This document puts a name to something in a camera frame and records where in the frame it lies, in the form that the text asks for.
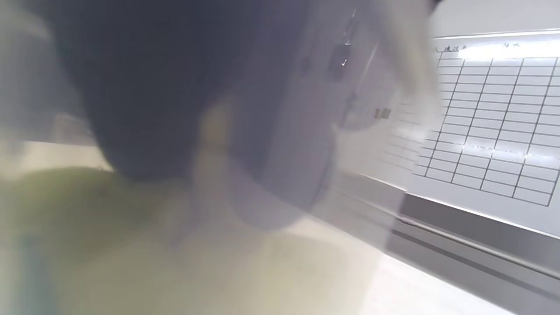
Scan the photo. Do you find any person's right hand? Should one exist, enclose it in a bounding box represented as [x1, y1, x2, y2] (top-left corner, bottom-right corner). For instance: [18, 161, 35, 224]
[39, 0, 315, 182]

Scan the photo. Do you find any black tracking controller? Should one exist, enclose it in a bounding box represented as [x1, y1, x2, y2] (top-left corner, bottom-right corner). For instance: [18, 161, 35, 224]
[258, 0, 407, 210]

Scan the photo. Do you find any clear plastic airtight container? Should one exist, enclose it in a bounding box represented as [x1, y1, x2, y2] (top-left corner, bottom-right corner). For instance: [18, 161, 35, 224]
[0, 0, 442, 315]

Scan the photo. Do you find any white mobile whiteboard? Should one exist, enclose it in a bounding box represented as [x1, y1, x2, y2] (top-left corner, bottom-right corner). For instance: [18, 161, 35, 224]
[337, 28, 560, 302]

